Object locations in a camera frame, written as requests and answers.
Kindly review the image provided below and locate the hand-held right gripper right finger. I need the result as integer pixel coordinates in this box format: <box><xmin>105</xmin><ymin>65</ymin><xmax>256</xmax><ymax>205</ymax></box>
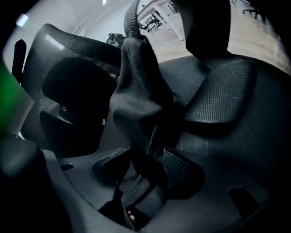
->
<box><xmin>140</xmin><ymin>147</ymin><xmax>269</xmax><ymax>233</ymax></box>

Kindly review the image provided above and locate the grey table with white legs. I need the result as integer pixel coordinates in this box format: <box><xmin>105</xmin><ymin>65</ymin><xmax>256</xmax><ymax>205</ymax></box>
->
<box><xmin>138</xmin><ymin>0</ymin><xmax>185</xmax><ymax>42</ymax></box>

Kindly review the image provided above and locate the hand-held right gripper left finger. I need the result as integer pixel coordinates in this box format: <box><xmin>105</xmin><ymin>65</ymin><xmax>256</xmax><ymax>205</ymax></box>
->
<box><xmin>42</xmin><ymin>147</ymin><xmax>137</xmax><ymax>233</ymax></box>

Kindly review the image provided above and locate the black mesh office chair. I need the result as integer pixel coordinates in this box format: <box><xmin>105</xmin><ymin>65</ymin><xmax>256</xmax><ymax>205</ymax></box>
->
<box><xmin>0</xmin><ymin>22</ymin><xmax>160</xmax><ymax>182</ymax></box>

